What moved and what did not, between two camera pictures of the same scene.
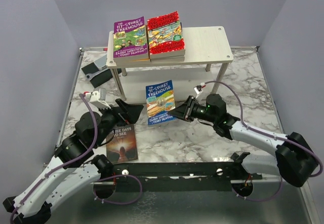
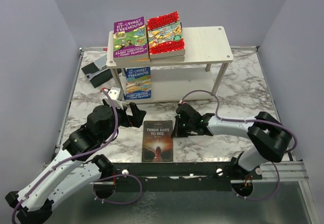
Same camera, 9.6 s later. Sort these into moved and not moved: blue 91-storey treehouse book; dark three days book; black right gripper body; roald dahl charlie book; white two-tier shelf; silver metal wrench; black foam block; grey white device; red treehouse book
Moved: black right gripper body; dark three days book; blue 91-storey treehouse book
Not moved: red treehouse book; black foam block; silver metal wrench; roald dahl charlie book; white two-tier shelf; grey white device
